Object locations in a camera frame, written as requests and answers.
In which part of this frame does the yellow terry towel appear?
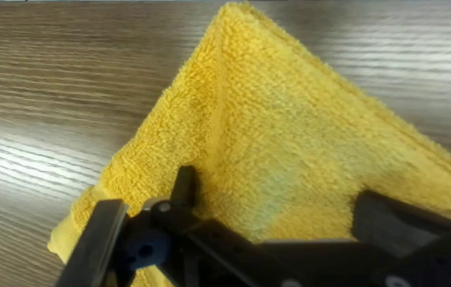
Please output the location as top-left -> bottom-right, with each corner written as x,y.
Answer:
47,1 -> 451,287

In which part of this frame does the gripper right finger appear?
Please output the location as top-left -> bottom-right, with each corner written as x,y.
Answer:
351,190 -> 451,287

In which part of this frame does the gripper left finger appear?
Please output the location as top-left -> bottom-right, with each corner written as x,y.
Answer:
55,165 -> 286,287

